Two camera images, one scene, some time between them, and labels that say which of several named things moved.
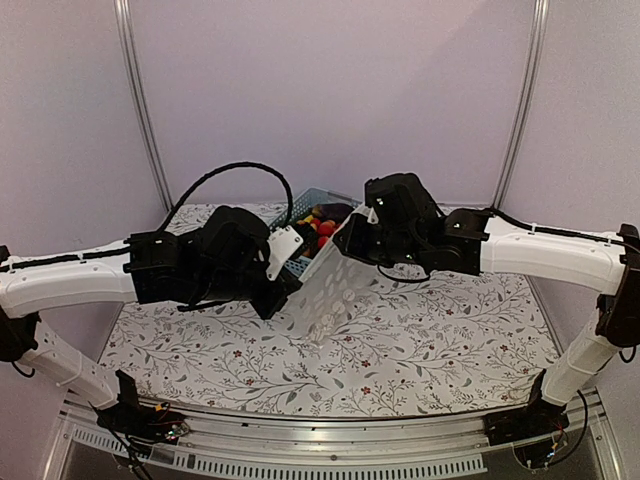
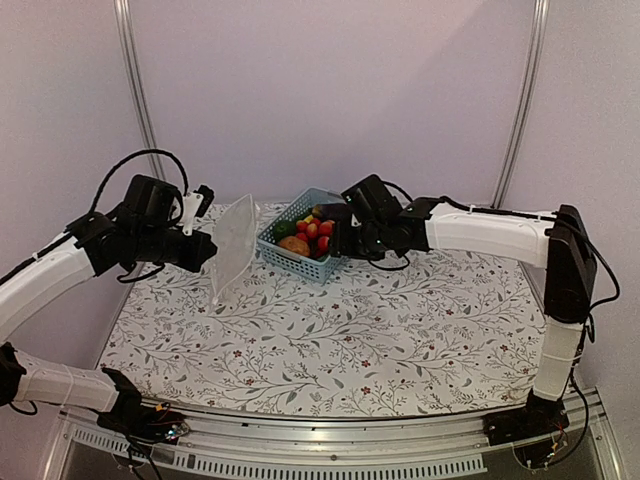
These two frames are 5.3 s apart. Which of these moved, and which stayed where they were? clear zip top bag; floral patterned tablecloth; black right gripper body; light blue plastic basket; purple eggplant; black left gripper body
Moved: clear zip top bag; black left gripper body
Stayed: black right gripper body; purple eggplant; light blue plastic basket; floral patterned tablecloth
